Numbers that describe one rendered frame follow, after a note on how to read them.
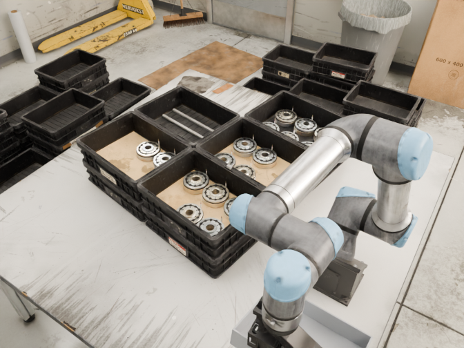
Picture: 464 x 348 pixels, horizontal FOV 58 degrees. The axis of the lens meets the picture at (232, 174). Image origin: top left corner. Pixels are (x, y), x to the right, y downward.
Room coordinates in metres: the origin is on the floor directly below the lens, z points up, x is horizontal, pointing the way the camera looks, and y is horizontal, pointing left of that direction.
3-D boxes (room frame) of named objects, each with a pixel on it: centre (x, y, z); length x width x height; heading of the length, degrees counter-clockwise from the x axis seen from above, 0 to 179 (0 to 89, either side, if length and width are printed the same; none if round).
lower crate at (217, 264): (1.10, 0.11, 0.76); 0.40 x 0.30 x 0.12; 48
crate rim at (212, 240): (1.10, 0.11, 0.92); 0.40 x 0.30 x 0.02; 48
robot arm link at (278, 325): (0.41, -0.09, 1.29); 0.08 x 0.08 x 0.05
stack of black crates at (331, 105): (2.46, -0.59, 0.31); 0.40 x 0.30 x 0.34; 57
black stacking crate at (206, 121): (1.59, 0.20, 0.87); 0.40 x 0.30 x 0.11; 48
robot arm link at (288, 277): (0.41, -0.09, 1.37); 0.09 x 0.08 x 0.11; 142
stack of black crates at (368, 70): (2.80, -0.81, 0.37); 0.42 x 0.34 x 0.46; 57
